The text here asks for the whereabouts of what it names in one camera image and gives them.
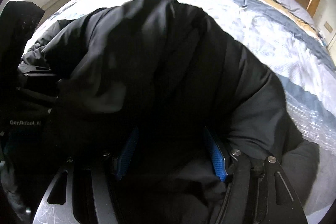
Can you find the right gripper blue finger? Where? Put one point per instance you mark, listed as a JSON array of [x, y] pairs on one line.
[[219, 162]]

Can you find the black puffer down coat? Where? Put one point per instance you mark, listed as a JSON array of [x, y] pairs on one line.
[[145, 89]]

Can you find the striped duvet cover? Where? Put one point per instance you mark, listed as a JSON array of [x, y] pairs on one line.
[[281, 35]]

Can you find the wall switch plate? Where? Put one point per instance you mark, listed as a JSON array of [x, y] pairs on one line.
[[328, 27]]

